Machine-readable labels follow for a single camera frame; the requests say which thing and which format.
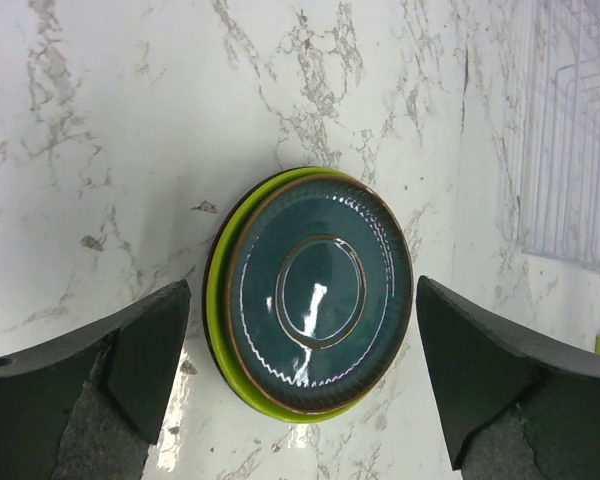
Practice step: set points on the dark green plate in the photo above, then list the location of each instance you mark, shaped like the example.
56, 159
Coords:
320, 295

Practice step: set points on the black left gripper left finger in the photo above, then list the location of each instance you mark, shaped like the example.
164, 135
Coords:
90, 403

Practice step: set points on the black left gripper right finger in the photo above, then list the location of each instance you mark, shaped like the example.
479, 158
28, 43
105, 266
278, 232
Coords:
513, 403

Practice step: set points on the white wire dish rack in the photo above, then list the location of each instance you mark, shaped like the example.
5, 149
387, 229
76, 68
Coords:
554, 127

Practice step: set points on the yellow patterned plate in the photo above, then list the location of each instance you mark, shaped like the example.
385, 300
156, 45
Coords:
205, 280

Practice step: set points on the lime green plate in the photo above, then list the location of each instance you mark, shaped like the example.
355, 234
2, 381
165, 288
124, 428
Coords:
217, 300

